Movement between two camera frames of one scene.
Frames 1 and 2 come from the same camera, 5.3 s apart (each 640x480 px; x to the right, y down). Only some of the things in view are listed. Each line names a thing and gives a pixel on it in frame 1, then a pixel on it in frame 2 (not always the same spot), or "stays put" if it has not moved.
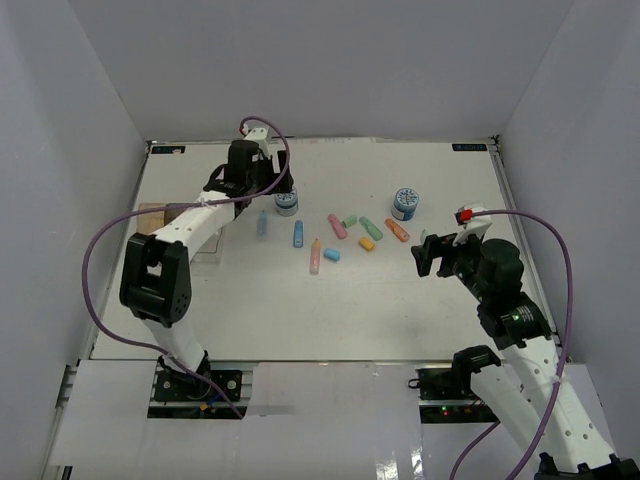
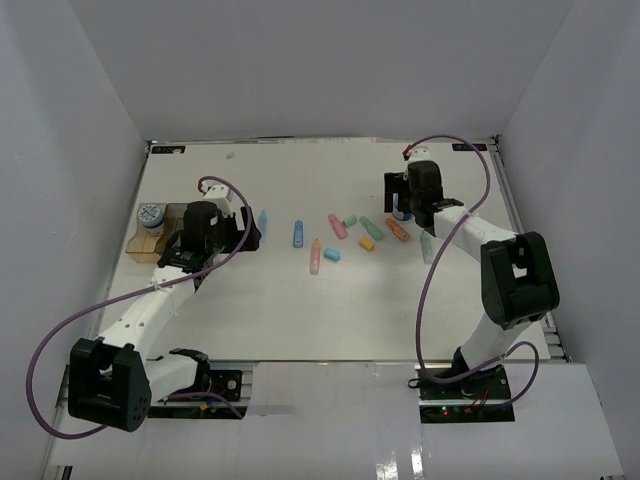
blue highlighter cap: (332, 253) stays put
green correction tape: (372, 229) stays put
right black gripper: (436, 247) to (395, 183)
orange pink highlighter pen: (315, 257) stays put
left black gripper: (266, 161) to (236, 234)
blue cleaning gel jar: (287, 203) to (152, 219)
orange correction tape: (397, 230) stays put
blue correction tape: (298, 234) stays put
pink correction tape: (337, 226) stays put
